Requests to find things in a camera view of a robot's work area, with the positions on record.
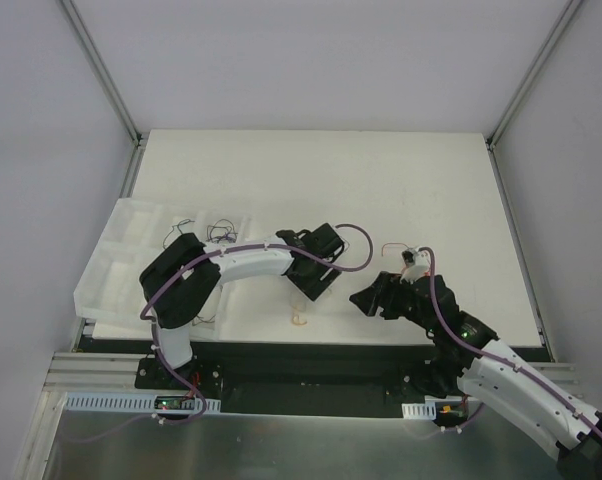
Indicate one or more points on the white cable duct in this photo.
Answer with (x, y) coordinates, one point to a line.
(139, 403)
(419, 411)

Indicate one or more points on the white compartment tray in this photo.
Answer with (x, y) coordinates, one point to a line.
(109, 295)

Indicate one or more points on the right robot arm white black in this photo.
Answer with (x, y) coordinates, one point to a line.
(471, 359)

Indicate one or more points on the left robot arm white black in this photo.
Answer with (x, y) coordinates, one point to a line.
(200, 269)

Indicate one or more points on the right white cable duct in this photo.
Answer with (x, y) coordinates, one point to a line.
(419, 411)

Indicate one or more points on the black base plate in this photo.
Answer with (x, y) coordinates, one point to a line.
(306, 379)

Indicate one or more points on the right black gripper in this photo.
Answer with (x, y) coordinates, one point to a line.
(387, 297)

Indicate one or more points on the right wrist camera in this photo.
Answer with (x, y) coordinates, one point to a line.
(417, 264)

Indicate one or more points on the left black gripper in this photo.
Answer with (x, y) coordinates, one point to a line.
(314, 279)

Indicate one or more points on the left white cable duct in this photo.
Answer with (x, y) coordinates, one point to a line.
(139, 403)

